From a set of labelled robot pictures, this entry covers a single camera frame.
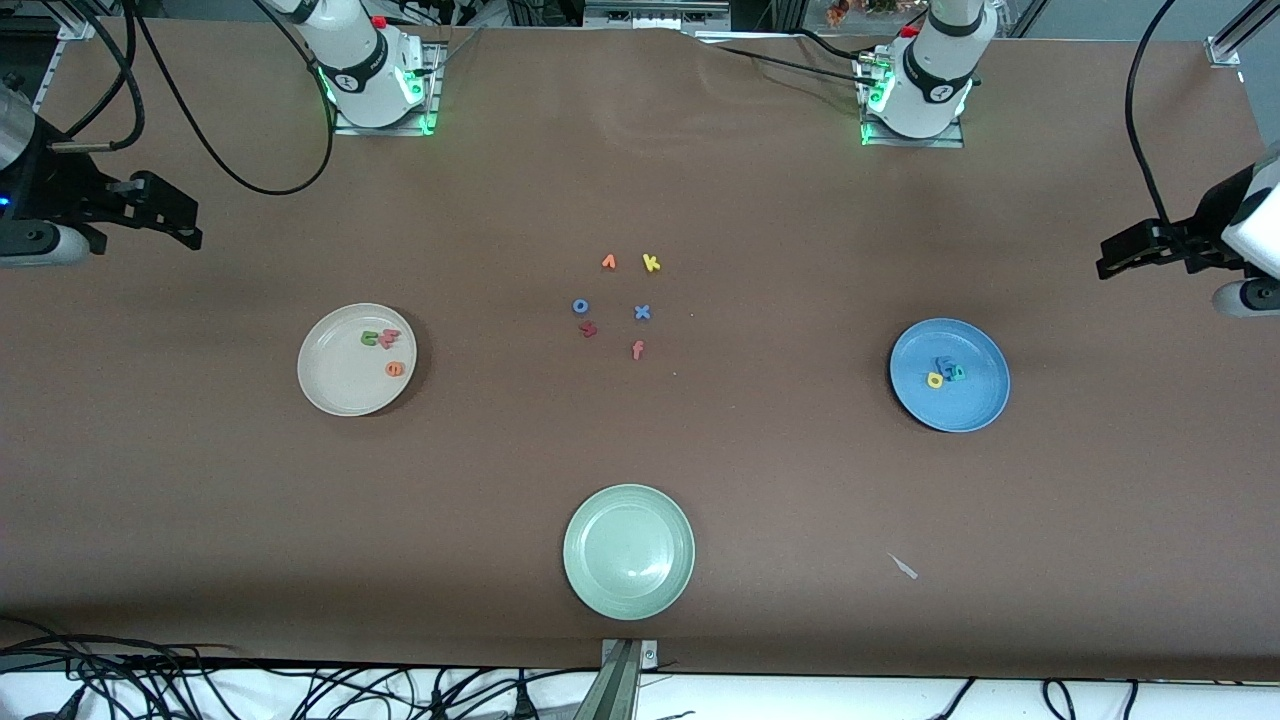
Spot beige brown plate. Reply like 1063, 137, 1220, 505
296, 303, 419, 418

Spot blue plate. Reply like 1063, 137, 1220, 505
889, 318, 1011, 434

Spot brown paper table cover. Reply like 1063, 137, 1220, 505
0, 18, 1280, 683

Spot silver metal box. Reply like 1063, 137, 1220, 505
583, 0, 732, 30

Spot pale green plate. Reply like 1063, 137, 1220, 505
562, 484, 696, 621

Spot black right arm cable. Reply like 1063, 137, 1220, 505
45, 0, 337, 197

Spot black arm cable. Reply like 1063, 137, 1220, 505
45, 0, 337, 197
1125, 0, 1183, 227

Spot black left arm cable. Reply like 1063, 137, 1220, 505
1125, 0, 1183, 227

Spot aluminium frame corner profile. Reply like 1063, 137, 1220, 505
42, 0, 103, 43
1205, 0, 1280, 68

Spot black cable lying on table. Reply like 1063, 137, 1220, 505
690, 30, 879, 87

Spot black looped floor cables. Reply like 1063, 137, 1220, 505
925, 676, 1143, 720

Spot tangled black cable bundle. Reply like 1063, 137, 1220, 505
0, 615, 601, 720

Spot aluminium camera mount profile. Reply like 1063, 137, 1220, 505
573, 639, 660, 720

